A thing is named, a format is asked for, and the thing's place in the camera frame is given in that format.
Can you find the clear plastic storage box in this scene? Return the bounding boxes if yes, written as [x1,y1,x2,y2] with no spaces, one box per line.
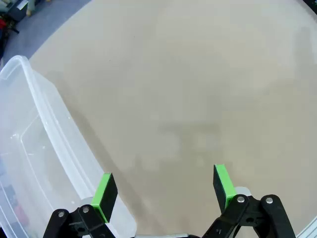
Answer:
[0,55,137,238]

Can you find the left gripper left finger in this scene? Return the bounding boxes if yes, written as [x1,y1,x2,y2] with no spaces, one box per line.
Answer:
[43,172,118,238]

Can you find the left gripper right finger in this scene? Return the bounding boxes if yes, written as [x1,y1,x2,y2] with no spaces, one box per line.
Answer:
[201,164,297,238]

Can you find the dark grey equipment case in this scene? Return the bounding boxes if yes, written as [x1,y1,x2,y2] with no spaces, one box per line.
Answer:
[6,0,29,22]

